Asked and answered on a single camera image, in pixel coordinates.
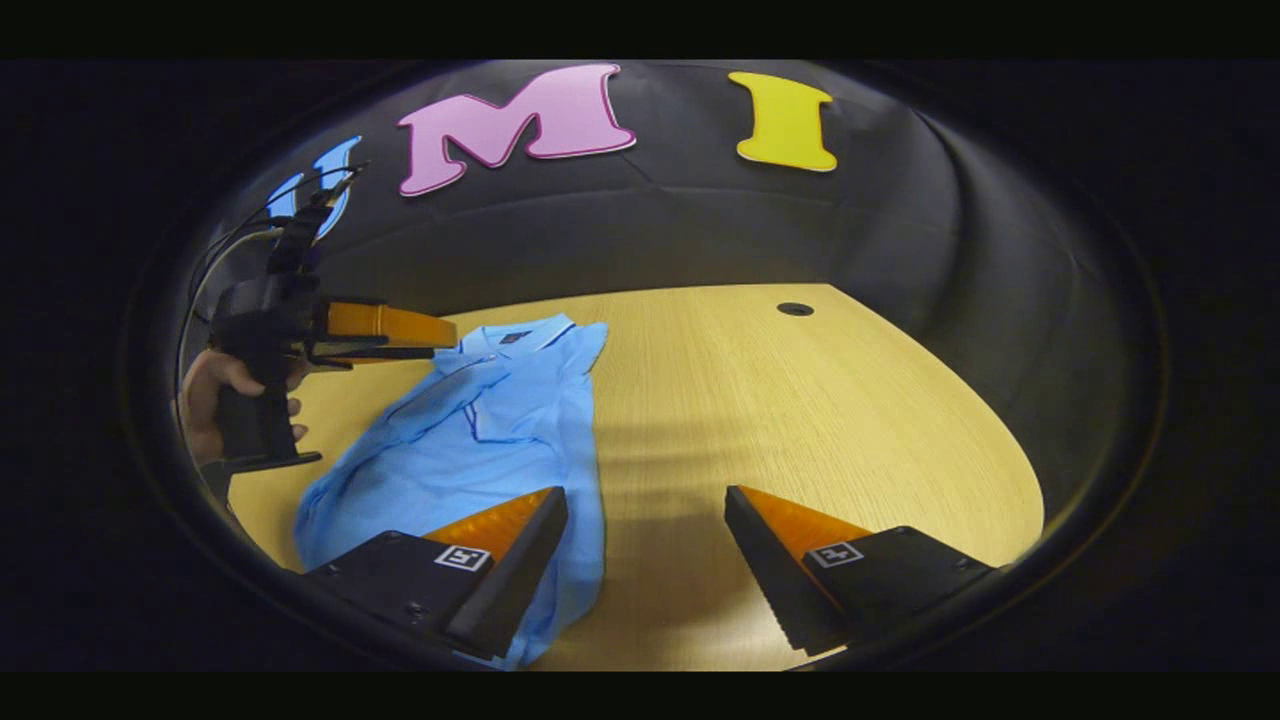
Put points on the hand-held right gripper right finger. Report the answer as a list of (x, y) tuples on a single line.
[(775, 580)]

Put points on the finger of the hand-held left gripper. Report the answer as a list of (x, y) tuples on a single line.
[(370, 353), (390, 325)]

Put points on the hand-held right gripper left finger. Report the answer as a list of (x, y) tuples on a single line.
[(515, 580)]

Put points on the light blue T-shirt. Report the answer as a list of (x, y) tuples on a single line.
[(460, 450)]

